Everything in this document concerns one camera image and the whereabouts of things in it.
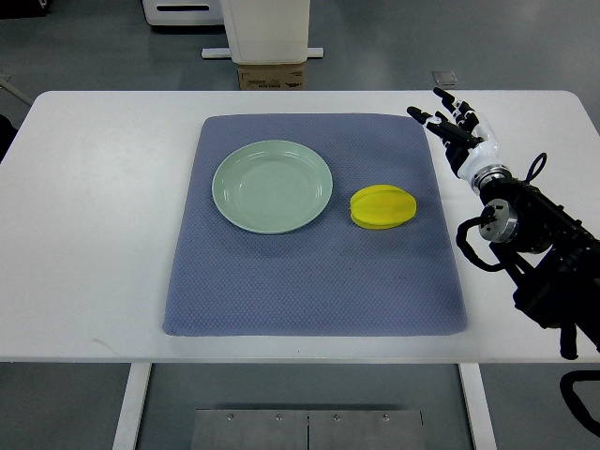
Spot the white appliance with slot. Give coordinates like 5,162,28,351
142,0,224,26

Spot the black cable loop lower right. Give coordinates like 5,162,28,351
559,369,600,450

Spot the yellow starfruit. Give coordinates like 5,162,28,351
350,184,417,230

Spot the white pedestal stand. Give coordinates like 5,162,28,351
202,0,324,65

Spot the metal floor plate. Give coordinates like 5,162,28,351
191,410,426,450

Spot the white left table leg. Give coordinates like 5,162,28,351
112,363,152,449

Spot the white table leg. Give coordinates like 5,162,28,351
458,363,497,450
112,363,152,449

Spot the light green plate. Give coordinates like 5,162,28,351
212,140,334,234

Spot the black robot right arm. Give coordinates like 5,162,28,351
457,154,599,360

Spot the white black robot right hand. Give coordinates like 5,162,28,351
407,87,503,190

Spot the grey floor socket cover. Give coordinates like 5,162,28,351
431,70,458,86

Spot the brown cardboard box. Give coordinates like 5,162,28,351
237,63,306,91

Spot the white right table leg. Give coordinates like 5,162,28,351
458,363,497,450

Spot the blue-grey textured mat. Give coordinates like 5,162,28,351
163,113,468,337

